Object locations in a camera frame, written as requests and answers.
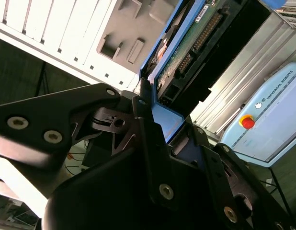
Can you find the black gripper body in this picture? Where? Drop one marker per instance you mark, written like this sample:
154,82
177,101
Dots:
102,203

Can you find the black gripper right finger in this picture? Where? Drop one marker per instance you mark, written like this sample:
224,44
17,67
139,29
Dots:
217,172

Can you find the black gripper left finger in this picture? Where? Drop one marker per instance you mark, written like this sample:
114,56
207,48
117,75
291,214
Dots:
54,115

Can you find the hard disk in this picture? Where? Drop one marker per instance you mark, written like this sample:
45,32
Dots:
186,48

